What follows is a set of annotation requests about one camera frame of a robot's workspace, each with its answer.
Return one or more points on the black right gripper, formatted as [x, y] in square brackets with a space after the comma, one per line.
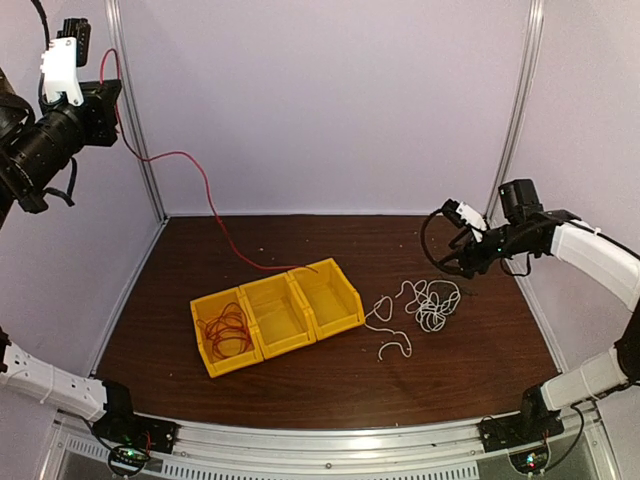
[466, 254]

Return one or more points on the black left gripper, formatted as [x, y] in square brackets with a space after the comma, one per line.
[104, 102]

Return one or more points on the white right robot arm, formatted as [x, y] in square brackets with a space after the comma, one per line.
[533, 230]

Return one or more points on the yellow middle bin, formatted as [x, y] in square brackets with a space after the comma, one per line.
[283, 317]

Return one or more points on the yellow bin near front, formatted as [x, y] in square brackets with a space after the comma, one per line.
[226, 335]

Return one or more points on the right controller board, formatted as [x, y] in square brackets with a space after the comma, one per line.
[529, 461]

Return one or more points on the controller board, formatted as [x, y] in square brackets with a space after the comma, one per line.
[126, 461]
[529, 461]

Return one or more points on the left controller board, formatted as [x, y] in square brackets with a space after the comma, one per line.
[126, 461]

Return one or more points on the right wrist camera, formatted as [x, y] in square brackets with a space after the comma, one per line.
[461, 215]

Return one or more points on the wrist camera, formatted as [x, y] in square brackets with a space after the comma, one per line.
[461, 215]
[60, 61]

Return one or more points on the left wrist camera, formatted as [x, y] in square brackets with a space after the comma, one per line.
[60, 61]

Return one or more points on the aluminium corner post left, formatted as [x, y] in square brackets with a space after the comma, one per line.
[129, 110]

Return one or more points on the aluminium corner post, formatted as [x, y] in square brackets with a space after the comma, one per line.
[129, 110]
[528, 67]

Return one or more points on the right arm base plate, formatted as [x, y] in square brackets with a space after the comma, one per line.
[514, 430]

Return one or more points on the aluminium front rail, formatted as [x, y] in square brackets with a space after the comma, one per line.
[449, 450]

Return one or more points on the aluminium corner post right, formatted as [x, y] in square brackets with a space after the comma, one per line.
[528, 67]

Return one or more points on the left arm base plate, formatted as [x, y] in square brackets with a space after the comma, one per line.
[123, 426]

